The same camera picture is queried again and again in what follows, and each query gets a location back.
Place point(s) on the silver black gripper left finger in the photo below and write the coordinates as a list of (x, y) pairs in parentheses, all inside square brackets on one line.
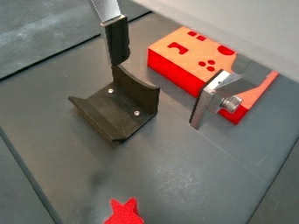
[(114, 29)]

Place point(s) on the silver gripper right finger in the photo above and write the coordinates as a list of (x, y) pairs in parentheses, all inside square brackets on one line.
[(219, 92)]

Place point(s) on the red shape sorter board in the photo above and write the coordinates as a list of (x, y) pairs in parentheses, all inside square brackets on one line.
[(187, 59)]

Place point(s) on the black curved holder stand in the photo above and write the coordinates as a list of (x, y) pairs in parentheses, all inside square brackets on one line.
[(122, 107)]

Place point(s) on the red star peg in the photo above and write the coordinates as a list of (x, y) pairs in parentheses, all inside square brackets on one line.
[(124, 213)]

